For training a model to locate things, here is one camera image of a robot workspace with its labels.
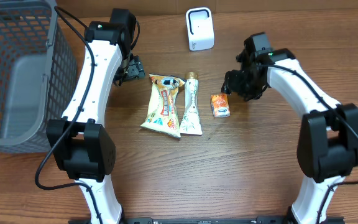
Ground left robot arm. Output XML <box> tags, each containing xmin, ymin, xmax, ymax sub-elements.
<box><xmin>46</xmin><ymin>8</ymin><xmax>145</xmax><ymax>223</ymax></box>

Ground white cream tube gold cap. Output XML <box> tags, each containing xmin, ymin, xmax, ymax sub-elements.
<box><xmin>180</xmin><ymin>72</ymin><xmax>203</xmax><ymax>136</ymax></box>

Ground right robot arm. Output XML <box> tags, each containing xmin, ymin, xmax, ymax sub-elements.
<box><xmin>221</xmin><ymin>32</ymin><xmax>358</xmax><ymax>223</ymax></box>

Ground small orange candy pack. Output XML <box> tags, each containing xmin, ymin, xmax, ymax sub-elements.
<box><xmin>211</xmin><ymin>93</ymin><xmax>231</xmax><ymax>118</ymax></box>

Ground cream snack bag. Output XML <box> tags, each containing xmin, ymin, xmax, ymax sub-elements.
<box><xmin>141</xmin><ymin>73</ymin><xmax>186</xmax><ymax>139</ymax></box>

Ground grey plastic shopping basket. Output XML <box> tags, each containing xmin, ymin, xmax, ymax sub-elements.
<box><xmin>0</xmin><ymin>1</ymin><xmax>77</xmax><ymax>153</ymax></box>

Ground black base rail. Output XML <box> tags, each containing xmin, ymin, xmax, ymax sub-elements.
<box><xmin>68</xmin><ymin>216</ymin><xmax>346</xmax><ymax>224</ymax></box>

